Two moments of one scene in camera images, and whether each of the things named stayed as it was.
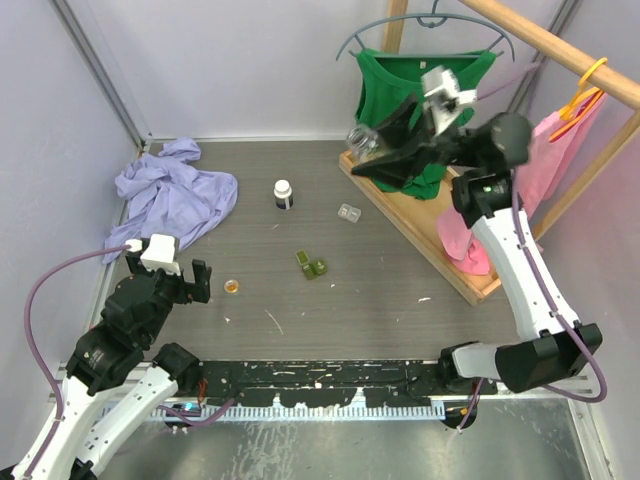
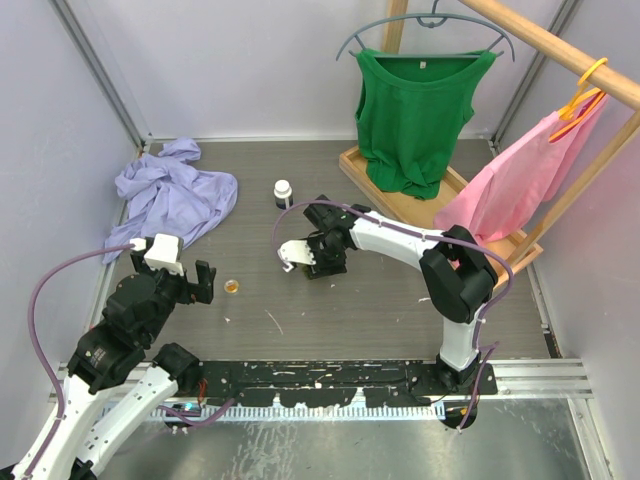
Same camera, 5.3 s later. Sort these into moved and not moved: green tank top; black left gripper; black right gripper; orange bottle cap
Moved: black right gripper
Not moved: green tank top; orange bottle cap; black left gripper
